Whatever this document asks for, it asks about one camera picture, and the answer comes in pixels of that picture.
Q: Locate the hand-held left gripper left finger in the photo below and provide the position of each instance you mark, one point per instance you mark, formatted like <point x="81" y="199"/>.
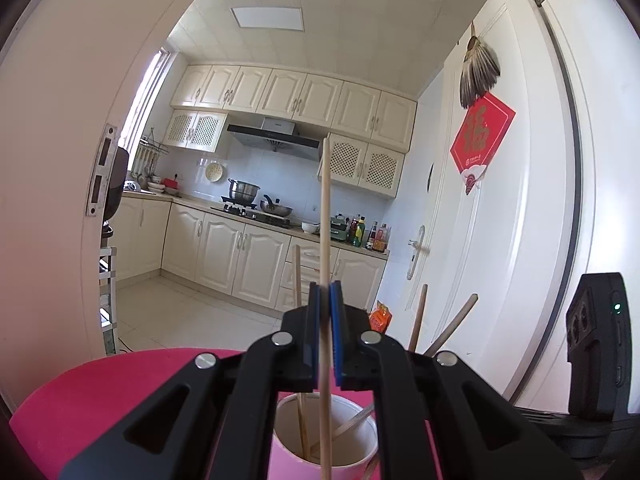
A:
<point x="314" y="325"/>

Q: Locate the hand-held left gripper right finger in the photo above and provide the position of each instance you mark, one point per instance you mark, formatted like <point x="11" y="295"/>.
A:
<point x="340" y="340"/>

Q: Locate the light wooden chopstick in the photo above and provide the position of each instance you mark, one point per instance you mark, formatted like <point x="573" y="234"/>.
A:
<point x="326" y="210"/>

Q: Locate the pink cup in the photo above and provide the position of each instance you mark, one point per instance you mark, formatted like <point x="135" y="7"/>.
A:
<point x="300" y="472"/>

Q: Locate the white bowl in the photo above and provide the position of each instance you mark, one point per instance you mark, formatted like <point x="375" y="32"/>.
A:
<point x="310" y="228"/>

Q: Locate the green electric cooker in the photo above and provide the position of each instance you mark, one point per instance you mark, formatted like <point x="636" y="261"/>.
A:
<point x="340" y="230"/>

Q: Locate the green bottle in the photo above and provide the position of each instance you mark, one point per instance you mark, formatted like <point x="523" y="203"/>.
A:
<point x="357" y="232"/>

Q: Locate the dark sauce bottle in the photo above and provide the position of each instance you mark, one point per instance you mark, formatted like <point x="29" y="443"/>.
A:
<point x="372" y="237"/>

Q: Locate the cream lower kitchen cabinets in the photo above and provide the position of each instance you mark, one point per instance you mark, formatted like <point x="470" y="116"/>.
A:
<point x="225" y="260"/>

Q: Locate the cream kitchen cabinets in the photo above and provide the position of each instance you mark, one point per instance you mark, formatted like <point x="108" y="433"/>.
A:
<point x="225" y="260"/>
<point x="300" y="95"/>

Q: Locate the dark wok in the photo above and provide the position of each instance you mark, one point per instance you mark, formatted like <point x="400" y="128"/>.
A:
<point x="276" y="207"/>

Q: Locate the gas stove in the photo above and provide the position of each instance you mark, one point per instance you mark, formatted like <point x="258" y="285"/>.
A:
<point x="250" y="214"/>

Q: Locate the steel cooking pot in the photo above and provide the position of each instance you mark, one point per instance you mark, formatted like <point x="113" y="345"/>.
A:
<point x="244" y="191"/>

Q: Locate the white door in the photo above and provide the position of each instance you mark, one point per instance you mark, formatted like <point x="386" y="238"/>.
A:
<point x="500" y="240"/>

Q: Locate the wide lattice door cabinet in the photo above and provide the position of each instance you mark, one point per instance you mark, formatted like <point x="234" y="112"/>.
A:
<point x="362" y="167"/>

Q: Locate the black range hood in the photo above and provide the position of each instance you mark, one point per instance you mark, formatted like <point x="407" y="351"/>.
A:
<point x="272" y="135"/>

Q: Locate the stack of dishes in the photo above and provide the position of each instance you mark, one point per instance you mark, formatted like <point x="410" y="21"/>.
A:
<point x="162" y="187"/>

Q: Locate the metal rack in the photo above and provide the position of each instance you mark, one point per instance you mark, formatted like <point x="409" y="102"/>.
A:
<point x="107" y="300"/>

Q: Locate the small lattice door cabinet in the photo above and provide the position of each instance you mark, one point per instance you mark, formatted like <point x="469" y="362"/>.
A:
<point x="195" y="130"/>

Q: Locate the cream upper kitchen cabinets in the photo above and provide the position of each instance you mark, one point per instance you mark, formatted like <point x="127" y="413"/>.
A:
<point x="300" y="95"/>

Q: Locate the hanging utensil rack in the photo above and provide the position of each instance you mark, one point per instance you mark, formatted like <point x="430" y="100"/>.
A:
<point x="149" y="160"/>

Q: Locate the black rounded object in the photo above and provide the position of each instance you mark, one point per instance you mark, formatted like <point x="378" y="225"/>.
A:
<point x="116" y="185"/>

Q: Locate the red diamond door poster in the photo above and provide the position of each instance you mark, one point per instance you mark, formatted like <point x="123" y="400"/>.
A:
<point x="482" y="137"/>

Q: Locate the pink tablecloth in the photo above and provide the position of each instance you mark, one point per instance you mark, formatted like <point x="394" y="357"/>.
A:
<point x="75" y="410"/>

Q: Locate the metal door strike plate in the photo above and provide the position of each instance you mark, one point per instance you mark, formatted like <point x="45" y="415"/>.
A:
<point x="100" y="170"/>

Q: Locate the kitchen window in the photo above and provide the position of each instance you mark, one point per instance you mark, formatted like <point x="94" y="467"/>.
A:
<point x="147" y="105"/>

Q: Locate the feather fan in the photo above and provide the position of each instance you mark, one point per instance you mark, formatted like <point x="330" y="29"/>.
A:
<point x="477" y="77"/>

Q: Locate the ceiling light panel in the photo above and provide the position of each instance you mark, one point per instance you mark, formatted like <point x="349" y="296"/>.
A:
<point x="267" y="19"/>

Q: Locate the round wall plate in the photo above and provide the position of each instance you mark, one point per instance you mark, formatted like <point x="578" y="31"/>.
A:
<point x="215" y="172"/>

